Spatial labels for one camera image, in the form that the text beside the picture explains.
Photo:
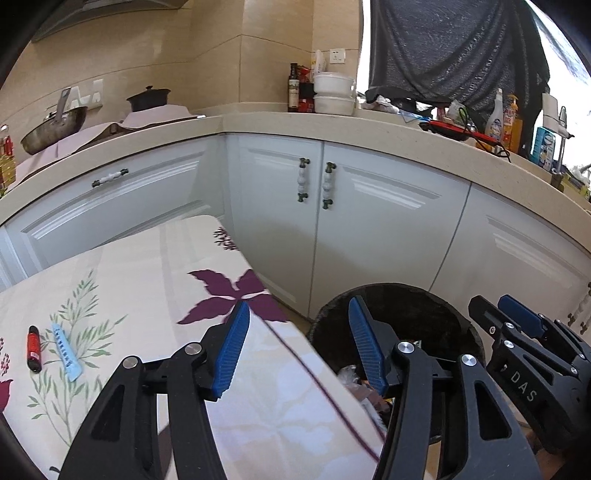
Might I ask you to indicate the white cabinet door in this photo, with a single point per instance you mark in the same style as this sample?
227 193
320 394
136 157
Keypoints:
272 221
521 258
392 221

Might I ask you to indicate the red packet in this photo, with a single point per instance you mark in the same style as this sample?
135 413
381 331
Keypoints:
307 90

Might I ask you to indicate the red tray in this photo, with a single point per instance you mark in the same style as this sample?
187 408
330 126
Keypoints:
452 129

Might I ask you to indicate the orange detergent bottle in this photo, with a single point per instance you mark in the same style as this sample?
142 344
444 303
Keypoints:
513 124

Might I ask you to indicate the floral tablecloth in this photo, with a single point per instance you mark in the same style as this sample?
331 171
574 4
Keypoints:
138 277

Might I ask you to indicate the range hood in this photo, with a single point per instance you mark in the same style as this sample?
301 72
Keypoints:
106 14

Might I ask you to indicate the white cabinet drawer front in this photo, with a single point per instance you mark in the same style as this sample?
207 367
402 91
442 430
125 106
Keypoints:
138 198

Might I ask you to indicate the dark glass bottle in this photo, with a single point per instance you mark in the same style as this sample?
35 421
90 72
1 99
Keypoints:
293 92

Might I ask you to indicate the white spray bottle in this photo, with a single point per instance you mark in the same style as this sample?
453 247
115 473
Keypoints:
494 120

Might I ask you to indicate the dark grey curtain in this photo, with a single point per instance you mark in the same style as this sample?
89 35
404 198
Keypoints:
452 50

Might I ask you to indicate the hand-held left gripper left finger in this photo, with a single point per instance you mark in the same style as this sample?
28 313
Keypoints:
231 355

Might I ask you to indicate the blue canister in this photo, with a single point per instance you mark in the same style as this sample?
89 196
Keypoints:
541 147

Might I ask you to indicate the small red bottle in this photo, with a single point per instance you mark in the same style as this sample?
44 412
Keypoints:
34 348

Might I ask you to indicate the light blue packet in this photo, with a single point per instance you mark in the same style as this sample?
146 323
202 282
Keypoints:
67 353

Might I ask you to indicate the black trash bin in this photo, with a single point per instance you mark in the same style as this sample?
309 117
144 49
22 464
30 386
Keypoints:
415 304

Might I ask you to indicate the metal wok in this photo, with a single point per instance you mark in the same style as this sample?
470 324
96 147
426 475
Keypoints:
51 129

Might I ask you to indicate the wrapper pile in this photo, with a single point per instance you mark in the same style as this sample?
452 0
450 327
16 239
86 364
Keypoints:
353 381

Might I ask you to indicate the white rag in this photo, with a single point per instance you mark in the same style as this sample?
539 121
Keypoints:
383 104

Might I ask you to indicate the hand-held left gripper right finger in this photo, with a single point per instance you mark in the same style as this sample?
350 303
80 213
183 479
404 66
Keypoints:
367 346

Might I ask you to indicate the black pot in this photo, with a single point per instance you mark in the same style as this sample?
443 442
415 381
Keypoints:
147 100

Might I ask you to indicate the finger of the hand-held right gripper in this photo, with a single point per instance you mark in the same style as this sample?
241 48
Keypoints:
485 316
521 316

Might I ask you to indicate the cluster of condiment bottles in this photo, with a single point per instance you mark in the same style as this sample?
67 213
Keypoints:
7 161

